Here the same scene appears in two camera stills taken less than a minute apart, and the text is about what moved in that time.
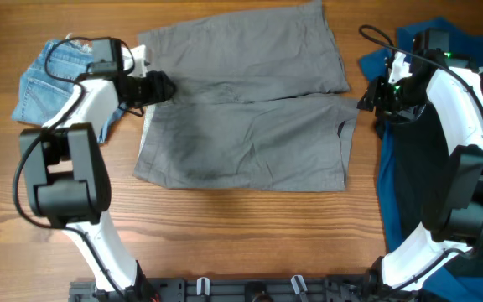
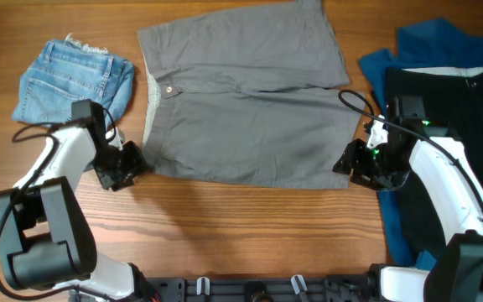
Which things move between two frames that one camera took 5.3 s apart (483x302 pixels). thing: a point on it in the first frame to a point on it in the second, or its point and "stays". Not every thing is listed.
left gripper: (157, 87) to (137, 164)
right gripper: (376, 95) to (352, 157)
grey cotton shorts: (257, 103) stays
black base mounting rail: (239, 288) stays
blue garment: (450, 283) stays
